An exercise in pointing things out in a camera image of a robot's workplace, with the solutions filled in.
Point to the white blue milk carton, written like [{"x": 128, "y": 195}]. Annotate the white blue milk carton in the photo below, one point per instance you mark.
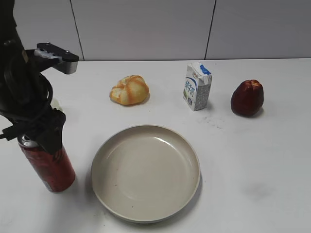
[{"x": 197, "y": 86}]

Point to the dark red wax apple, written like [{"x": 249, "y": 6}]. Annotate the dark red wax apple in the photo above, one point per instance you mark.
[{"x": 248, "y": 98}]

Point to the red cola can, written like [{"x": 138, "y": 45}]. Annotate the red cola can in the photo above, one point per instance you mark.
[{"x": 55, "y": 171}]

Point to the orange white bread roll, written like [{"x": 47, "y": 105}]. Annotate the orange white bread roll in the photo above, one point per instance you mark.
[{"x": 130, "y": 90}]

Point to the beige round plate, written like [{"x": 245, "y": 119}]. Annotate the beige round plate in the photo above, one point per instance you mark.
[{"x": 145, "y": 174}]

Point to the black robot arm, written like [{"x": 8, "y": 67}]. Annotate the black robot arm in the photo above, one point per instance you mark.
[{"x": 8, "y": 31}]

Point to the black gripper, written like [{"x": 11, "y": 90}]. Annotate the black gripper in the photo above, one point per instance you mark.
[{"x": 25, "y": 95}]

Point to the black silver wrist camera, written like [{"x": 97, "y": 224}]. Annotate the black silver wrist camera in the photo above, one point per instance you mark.
[{"x": 48, "y": 55}]

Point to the pale white round ball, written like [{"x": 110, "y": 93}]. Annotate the pale white round ball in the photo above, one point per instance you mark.
[{"x": 56, "y": 105}]

